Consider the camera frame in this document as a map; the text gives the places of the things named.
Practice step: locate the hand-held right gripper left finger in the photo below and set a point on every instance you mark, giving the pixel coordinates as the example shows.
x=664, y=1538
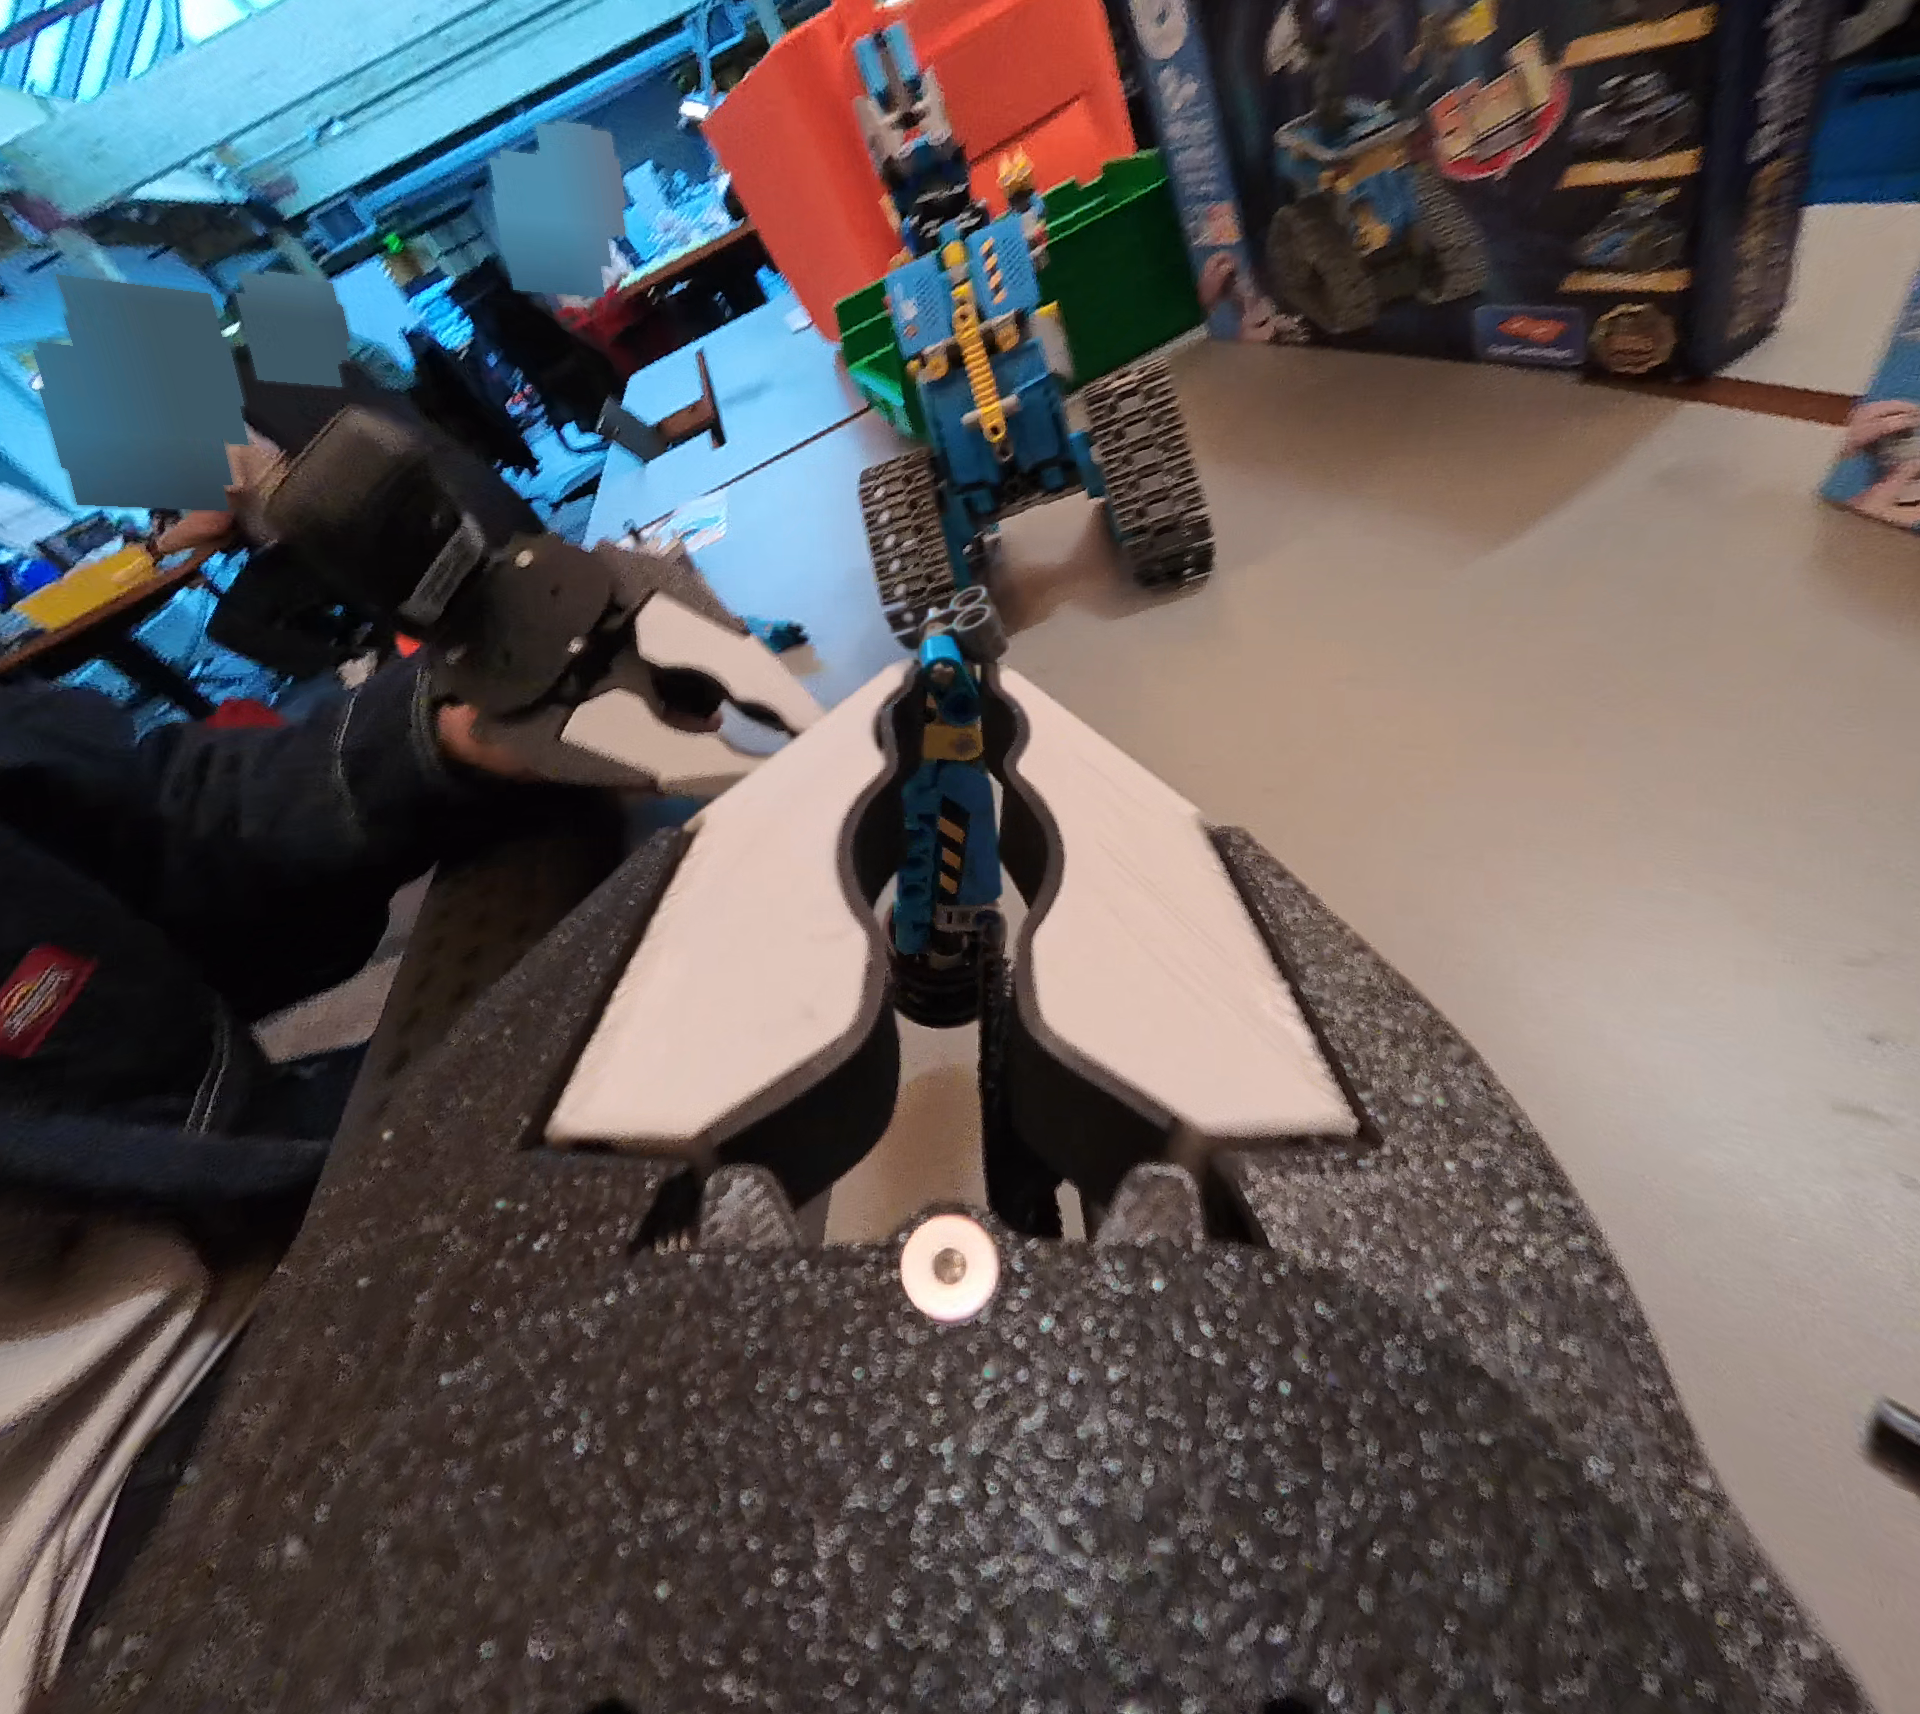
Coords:
x=734, y=965

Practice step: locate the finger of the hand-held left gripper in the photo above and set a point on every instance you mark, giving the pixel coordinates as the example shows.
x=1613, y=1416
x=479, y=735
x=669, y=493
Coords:
x=704, y=649
x=645, y=747

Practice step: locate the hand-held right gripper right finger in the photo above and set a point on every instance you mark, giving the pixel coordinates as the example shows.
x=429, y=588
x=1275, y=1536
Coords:
x=1185, y=979

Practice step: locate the blue round brick piece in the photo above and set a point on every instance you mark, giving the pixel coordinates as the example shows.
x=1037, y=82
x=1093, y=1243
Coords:
x=772, y=634

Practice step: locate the blue grey brick assembly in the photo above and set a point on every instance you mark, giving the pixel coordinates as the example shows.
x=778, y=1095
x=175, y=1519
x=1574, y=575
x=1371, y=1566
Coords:
x=944, y=828

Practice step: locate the white desk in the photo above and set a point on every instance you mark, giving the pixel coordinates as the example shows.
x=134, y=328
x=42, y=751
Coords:
x=1501, y=844

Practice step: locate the person's left hand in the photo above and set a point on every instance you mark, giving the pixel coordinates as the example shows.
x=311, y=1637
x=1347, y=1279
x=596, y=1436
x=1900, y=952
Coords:
x=465, y=739

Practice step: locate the grey table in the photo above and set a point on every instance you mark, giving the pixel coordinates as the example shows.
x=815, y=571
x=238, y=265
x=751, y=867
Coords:
x=720, y=408

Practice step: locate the black dimpled mat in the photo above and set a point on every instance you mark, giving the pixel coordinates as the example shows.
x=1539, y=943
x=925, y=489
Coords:
x=481, y=935

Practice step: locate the blue tracked toy robot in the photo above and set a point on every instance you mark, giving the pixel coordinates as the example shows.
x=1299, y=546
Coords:
x=991, y=394

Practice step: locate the wooden table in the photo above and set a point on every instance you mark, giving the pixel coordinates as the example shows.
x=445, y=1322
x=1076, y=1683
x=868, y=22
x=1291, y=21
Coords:
x=90, y=656

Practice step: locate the yellow box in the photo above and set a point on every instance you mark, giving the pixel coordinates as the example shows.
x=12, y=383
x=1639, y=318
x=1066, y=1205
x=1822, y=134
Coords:
x=75, y=588

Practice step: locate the green plastic bin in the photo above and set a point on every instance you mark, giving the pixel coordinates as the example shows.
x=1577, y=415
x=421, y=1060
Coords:
x=1140, y=259

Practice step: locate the orange plastic bin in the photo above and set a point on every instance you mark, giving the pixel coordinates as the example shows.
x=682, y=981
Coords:
x=991, y=49

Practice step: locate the small robot kit box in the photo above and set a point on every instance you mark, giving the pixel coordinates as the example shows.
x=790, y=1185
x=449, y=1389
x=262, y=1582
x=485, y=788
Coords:
x=1875, y=438

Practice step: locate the large robot kit box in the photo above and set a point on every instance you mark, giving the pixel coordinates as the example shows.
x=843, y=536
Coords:
x=1501, y=94

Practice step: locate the blue plastic bin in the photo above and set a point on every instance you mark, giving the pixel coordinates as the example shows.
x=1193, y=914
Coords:
x=1869, y=133

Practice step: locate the metal bracket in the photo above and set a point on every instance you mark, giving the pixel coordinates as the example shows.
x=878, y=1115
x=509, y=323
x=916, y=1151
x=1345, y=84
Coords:
x=660, y=417

